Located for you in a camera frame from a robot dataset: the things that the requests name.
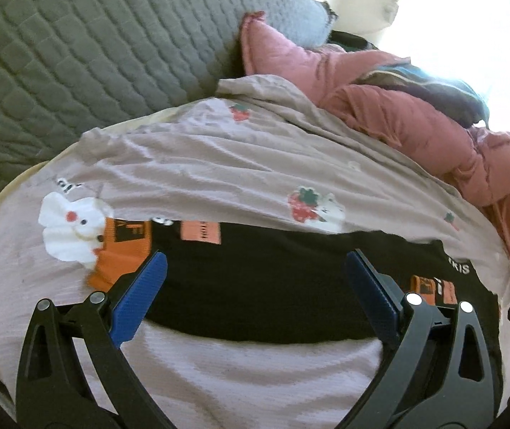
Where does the dark striped cloth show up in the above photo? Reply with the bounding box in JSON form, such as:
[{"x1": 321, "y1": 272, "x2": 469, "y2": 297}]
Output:
[{"x1": 326, "y1": 30, "x2": 491, "y2": 127}]

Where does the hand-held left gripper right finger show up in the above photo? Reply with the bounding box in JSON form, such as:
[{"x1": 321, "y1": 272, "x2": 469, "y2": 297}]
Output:
[{"x1": 345, "y1": 249, "x2": 504, "y2": 429}]

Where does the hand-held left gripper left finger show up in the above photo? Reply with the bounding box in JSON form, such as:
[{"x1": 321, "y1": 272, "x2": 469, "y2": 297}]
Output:
[{"x1": 14, "y1": 250, "x2": 179, "y2": 429}]

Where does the grey-blue pillow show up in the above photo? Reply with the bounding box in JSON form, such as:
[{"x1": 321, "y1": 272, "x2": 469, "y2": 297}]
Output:
[{"x1": 259, "y1": 0, "x2": 340, "y2": 49}]

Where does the grey quilted cover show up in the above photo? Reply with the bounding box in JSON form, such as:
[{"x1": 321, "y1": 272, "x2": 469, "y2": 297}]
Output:
[{"x1": 0, "y1": 0, "x2": 333, "y2": 230}]

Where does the lilac strawberry print bed sheet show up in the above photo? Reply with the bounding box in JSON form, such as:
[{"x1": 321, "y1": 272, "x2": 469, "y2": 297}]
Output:
[{"x1": 0, "y1": 75, "x2": 510, "y2": 429}]

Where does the black top with orange patches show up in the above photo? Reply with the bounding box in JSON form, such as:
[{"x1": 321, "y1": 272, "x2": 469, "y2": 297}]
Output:
[{"x1": 86, "y1": 217, "x2": 504, "y2": 412}]

